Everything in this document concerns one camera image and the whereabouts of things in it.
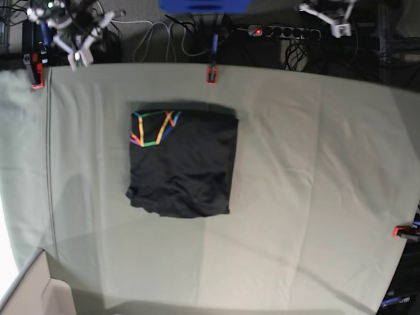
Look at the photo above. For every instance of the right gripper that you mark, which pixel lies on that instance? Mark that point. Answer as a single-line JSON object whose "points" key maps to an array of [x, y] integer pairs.
{"points": [[78, 18]]}

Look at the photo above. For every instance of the dark grey t-shirt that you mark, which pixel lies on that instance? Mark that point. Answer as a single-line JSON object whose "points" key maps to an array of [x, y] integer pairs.
{"points": [[182, 159]]}

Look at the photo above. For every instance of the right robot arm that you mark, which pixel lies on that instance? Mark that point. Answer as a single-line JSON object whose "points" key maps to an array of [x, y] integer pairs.
{"points": [[42, 12]]}

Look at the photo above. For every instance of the round black base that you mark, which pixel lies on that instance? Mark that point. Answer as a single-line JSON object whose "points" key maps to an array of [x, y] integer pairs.
{"points": [[109, 50]]}

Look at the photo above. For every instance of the red black clamp left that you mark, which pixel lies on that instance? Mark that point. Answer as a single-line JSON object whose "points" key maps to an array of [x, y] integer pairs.
{"points": [[34, 70]]}

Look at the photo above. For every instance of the red black clamp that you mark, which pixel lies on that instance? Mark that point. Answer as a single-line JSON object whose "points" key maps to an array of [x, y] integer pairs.
{"points": [[34, 70], [211, 77], [410, 233]]}

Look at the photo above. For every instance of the blue box top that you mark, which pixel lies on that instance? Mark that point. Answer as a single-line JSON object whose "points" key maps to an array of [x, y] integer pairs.
{"points": [[204, 6]]}

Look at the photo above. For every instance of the red black clamp top centre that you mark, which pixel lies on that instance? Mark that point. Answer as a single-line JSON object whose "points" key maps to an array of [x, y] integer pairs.
{"points": [[211, 77]]}

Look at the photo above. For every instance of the black power strip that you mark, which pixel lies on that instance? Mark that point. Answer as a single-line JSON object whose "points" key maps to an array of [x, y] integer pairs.
{"points": [[284, 32]]}

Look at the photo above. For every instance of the beige box corner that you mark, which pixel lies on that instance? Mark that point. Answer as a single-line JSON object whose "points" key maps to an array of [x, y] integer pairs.
{"points": [[34, 291]]}

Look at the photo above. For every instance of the light green table cloth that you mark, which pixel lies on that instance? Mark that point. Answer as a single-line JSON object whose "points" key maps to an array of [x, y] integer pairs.
{"points": [[325, 169]]}

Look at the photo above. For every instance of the red black clamp right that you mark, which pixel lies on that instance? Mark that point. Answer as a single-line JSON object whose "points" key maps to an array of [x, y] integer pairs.
{"points": [[410, 233]]}

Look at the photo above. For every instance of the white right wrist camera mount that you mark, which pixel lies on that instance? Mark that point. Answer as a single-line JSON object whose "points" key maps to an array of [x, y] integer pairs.
{"points": [[78, 48]]}

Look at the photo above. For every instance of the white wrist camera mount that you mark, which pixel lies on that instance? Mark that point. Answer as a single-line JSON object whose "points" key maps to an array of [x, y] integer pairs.
{"points": [[334, 13], [78, 48]]}

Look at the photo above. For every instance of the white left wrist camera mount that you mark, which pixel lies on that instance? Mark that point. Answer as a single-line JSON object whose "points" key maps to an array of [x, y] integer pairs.
{"points": [[334, 13]]}

